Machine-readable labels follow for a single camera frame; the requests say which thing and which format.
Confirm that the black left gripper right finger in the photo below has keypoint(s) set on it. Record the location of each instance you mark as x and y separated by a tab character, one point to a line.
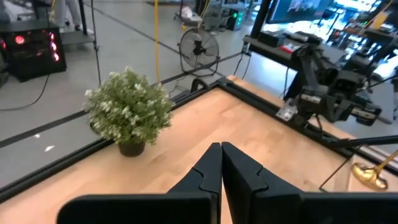
248	193

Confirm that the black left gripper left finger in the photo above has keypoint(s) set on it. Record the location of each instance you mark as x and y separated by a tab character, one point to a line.
199	193

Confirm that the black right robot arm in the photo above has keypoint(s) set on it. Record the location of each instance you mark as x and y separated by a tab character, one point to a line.
329	84

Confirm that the green potted plant black pot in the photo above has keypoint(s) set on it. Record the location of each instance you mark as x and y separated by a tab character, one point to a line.
129	109

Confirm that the black floor fan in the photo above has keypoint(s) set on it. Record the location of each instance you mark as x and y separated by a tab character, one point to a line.
199	49

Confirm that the grey desk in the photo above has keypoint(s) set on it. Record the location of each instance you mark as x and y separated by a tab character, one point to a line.
273	51

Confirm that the small black computer box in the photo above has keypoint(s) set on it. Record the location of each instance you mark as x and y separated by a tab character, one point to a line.
270	39

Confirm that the computer tower green lights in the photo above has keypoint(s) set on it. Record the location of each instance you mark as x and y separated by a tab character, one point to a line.
234	19

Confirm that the thin black stand pole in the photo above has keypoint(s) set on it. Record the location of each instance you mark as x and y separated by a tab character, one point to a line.
95	43

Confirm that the computer monitor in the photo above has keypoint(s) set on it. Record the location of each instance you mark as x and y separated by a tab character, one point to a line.
298	9

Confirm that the black computer tower red lights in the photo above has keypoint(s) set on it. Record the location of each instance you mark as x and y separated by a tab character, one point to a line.
32	53

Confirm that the person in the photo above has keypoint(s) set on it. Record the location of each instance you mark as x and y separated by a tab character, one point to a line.
66	15

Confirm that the silver frame bracket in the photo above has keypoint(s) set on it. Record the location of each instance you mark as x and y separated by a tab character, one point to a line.
286	112

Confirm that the black aluminium table frame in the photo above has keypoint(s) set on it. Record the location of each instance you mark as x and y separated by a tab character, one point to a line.
248	96

